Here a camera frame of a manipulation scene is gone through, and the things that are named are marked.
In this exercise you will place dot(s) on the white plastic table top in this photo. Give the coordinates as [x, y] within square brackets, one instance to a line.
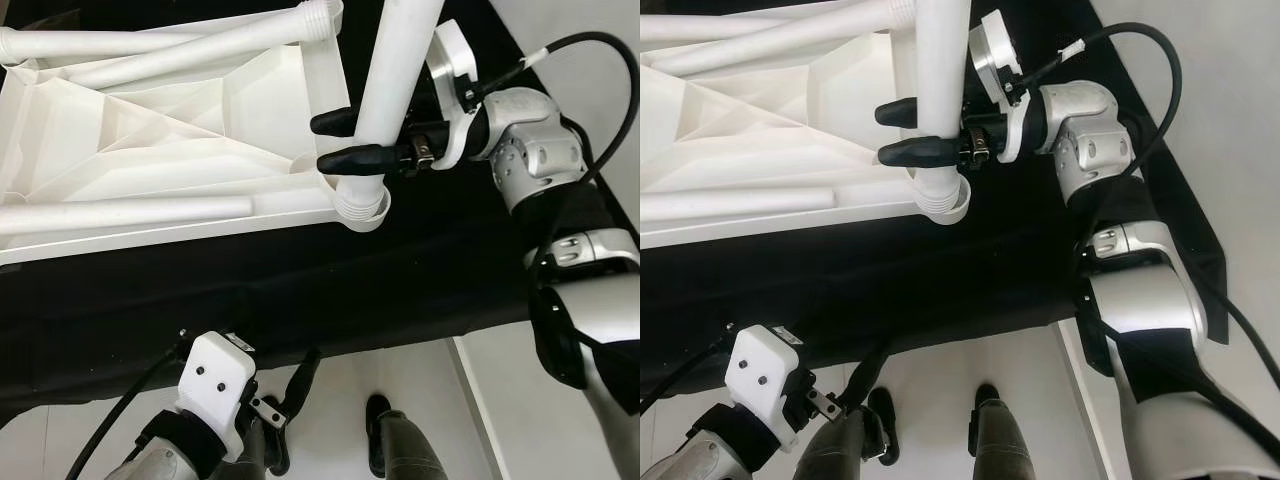
[760, 140]
[150, 150]

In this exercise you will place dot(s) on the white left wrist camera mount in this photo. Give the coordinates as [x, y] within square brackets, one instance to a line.
[762, 375]
[215, 385]

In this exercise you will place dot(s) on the black robot right foot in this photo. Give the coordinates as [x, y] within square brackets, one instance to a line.
[980, 410]
[376, 430]

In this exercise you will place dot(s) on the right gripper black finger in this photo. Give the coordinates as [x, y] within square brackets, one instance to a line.
[335, 122]
[360, 160]
[920, 152]
[900, 112]

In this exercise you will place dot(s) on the black tablecloth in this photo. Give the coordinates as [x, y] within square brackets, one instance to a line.
[800, 290]
[200, 300]

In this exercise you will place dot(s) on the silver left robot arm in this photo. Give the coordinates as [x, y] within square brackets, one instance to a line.
[700, 465]
[170, 465]

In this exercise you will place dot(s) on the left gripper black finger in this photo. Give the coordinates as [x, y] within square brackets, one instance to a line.
[303, 380]
[863, 380]

